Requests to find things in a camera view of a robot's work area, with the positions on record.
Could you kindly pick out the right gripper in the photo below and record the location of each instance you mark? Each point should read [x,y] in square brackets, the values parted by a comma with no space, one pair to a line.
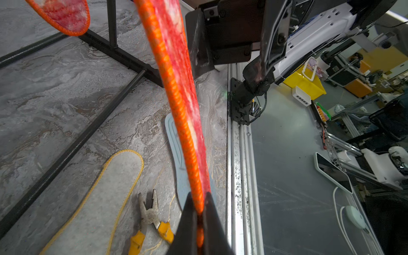
[225,32]

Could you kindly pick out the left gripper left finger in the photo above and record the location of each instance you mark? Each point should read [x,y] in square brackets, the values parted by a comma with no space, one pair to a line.
[185,240]

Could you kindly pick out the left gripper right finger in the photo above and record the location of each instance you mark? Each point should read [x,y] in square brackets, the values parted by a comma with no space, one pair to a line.
[215,241]

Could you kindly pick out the red patterned insole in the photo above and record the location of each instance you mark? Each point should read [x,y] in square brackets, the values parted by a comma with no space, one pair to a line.
[164,27]
[71,17]

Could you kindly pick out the black clothes rack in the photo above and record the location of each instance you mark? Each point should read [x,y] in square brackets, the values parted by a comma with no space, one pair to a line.
[48,99]

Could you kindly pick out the beige yellow-edged insole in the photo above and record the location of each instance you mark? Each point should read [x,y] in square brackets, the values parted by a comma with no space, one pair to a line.
[91,229]

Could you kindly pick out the light blue insole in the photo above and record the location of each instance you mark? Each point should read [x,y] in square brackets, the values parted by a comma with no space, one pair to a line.
[182,180]

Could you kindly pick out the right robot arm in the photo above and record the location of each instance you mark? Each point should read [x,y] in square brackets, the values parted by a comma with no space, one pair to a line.
[313,24]

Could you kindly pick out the white power strip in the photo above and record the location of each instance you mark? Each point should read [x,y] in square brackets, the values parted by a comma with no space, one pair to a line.
[301,96]

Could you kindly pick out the yellow bin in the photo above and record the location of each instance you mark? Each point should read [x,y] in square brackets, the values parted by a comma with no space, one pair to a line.
[314,88]

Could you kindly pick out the smartphone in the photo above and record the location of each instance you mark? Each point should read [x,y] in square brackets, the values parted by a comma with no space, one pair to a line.
[332,172]

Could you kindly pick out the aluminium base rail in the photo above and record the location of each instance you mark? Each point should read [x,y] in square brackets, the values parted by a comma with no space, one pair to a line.
[243,223]

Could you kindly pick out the yellow handled pliers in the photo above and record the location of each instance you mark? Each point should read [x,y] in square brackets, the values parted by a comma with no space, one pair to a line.
[150,216]

